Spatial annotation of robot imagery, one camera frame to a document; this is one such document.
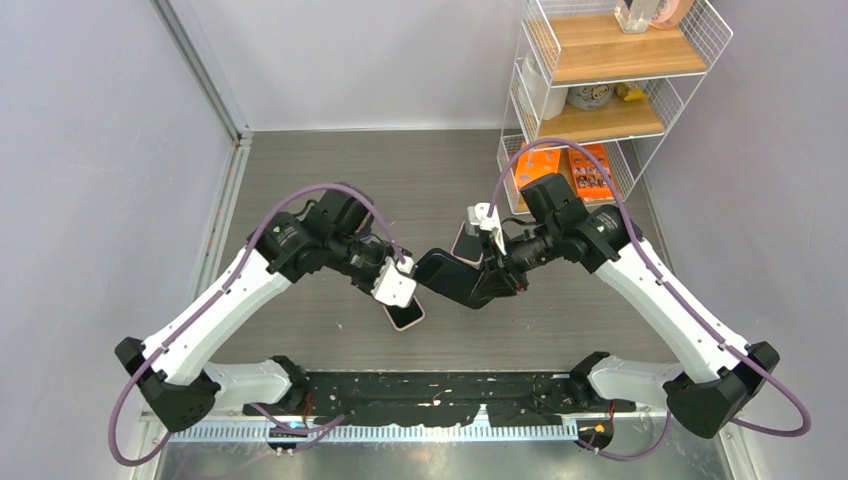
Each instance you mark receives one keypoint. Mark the phone in pink case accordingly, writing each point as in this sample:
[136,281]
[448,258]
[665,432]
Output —
[466,247]

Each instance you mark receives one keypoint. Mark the aluminium frame rail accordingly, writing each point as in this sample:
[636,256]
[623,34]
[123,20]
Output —
[183,223]

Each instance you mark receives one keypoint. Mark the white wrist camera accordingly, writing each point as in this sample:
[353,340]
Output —
[484,217]
[394,285]

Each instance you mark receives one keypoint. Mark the pink tape roll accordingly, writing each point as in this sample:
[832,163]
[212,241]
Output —
[669,13]

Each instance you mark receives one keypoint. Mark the clear glass jar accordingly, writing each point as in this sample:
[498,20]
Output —
[635,16]

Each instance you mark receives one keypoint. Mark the orange snack box left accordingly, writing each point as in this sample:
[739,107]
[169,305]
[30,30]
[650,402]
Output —
[536,163]

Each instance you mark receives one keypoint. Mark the yellow packet on shelf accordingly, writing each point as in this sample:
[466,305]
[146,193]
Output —
[631,91]

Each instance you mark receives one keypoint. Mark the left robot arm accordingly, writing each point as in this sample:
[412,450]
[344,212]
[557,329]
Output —
[316,227]

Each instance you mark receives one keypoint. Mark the white wire shelf rack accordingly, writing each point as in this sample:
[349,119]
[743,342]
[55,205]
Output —
[577,75]

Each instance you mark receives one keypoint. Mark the orange snack box right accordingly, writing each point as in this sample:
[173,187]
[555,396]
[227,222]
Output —
[591,171]

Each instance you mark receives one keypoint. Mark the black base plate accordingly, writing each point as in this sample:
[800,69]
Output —
[445,399]

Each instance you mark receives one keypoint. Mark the orange snack box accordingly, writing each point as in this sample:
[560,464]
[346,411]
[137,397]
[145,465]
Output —
[591,171]
[536,163]

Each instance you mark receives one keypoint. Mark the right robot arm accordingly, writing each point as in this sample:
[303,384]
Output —
[716,372]

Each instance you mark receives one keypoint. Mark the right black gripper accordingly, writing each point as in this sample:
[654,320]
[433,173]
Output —
[501,277]

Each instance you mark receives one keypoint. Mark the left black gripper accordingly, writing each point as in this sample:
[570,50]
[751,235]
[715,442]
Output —
[383,254]

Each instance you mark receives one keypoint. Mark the phone in cream case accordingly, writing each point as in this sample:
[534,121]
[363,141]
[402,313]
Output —
[403,318]

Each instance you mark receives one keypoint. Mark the round tin on shelf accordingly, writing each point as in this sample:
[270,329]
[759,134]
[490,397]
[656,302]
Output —
[590,97]

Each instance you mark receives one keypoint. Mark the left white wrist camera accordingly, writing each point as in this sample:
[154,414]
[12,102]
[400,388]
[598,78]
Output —
[394,285]

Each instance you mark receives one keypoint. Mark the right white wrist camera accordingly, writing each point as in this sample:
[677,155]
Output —
[484,217]

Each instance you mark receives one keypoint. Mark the white bottle on shelf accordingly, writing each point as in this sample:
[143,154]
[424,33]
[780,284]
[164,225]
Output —
[548,102]

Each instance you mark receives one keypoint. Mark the black phone case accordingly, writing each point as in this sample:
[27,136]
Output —
[446,275]

